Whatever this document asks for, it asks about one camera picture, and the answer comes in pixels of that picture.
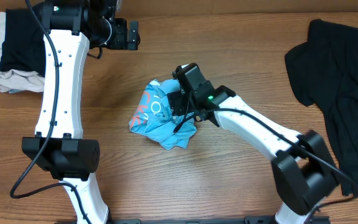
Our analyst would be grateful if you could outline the light blue printed t-shirt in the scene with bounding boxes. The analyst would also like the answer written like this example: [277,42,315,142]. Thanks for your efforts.
[129,79,197,150]

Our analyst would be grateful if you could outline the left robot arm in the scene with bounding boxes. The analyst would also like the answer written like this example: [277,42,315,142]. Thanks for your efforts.
[22,0,140,223]

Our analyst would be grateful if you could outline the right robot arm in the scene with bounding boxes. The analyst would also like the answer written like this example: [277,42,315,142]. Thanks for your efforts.
[168,63,339,223]

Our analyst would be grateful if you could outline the folded black garment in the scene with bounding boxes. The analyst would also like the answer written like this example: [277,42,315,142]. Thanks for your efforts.
[0,9,45,77]

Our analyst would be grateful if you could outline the black t-shirt on right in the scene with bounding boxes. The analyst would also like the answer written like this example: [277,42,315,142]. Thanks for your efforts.
[285,19,358,189]

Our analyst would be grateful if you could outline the folded beige garment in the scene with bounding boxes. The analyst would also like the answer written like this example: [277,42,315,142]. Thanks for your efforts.
[0,12,45,93]

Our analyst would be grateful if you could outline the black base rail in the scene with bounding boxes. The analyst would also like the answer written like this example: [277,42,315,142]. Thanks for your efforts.
[108,216,275,224]

